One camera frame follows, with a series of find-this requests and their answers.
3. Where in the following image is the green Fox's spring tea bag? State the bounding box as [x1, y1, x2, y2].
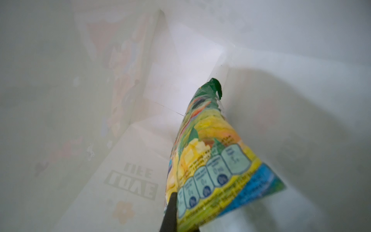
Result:
[165, 78, 285, 232]

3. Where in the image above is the white paper shopping bag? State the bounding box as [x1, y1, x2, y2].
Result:
[1, 1, 371, 232]

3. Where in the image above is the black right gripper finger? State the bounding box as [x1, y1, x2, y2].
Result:
[159, 192, 177, 232]

